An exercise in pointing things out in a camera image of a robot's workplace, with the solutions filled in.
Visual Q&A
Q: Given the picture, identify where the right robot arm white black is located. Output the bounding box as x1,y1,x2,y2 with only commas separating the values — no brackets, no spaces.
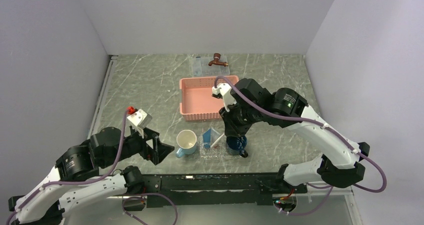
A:
212,77,370,193

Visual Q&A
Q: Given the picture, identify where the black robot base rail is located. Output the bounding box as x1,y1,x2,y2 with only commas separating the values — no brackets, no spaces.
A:
125,172,308,208

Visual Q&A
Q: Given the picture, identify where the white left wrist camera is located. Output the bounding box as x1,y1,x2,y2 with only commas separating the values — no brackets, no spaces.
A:
126,106,153,138

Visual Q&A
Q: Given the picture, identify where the clear textured acrylic tray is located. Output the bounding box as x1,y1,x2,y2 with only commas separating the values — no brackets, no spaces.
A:
197,135,242,161

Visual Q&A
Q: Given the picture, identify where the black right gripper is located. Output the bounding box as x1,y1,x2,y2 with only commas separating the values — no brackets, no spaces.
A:
219,98,264,137

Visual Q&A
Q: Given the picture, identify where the white red-capped toothpaste tube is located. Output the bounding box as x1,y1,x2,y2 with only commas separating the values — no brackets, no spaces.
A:
210,128,221,145

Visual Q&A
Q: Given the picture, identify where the dark blue mug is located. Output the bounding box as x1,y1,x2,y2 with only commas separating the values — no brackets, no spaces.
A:
225,135,249,158

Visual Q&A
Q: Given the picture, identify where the blue toothpaste tube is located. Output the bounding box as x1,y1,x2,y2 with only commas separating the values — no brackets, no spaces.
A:
202,128,212,149

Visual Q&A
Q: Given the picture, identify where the aluminium side rail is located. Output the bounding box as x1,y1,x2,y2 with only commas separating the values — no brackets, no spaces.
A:
86,54,119,139

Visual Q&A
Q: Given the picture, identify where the clear plastic box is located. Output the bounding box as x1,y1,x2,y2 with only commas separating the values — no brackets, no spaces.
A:
191,55,230,77

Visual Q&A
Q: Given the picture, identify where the pink plastic basket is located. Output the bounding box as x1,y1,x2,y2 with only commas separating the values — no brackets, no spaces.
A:
179,75,239,122

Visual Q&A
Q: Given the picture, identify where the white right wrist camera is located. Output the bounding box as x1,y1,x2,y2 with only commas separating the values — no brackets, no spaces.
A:
212,83,237,112

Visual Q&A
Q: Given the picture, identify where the light blue white mug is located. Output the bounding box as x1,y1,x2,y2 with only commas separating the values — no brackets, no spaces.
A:
175,129,197,158

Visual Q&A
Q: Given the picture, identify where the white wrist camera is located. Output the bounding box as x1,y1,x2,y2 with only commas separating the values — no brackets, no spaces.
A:
126,106,153,138
212,83,237,112

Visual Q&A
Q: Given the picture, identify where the copper faucet tap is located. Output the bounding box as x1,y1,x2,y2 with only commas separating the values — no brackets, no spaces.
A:
208,53,229,67

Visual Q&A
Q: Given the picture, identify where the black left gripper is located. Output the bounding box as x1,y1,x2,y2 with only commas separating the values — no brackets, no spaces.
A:
102,124,175,167

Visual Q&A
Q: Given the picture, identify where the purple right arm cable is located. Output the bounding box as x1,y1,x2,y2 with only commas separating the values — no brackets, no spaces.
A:
214,76,388,217

